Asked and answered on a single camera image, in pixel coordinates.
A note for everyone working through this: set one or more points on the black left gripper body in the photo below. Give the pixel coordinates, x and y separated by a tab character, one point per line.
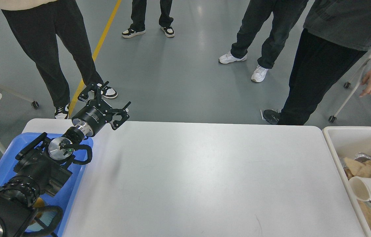
92	118

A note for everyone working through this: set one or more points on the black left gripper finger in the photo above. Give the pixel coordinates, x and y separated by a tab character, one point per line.
117	117
93	96

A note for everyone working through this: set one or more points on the blue-green mug yellow inside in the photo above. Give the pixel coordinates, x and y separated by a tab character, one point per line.
45	217

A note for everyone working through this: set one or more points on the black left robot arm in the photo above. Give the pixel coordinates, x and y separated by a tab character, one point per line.
42	167

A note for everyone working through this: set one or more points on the person in cream top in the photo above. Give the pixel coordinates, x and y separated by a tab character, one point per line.
36	25

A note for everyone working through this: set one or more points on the blue plastic tray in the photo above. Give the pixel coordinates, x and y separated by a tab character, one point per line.
65	197

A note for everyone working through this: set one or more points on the white office chair right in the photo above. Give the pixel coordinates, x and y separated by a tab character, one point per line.
357	77

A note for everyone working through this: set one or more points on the person with grey sneakers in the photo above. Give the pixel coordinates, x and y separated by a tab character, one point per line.
336	34

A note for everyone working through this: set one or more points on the white plastic bin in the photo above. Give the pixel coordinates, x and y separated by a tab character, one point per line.
349	141

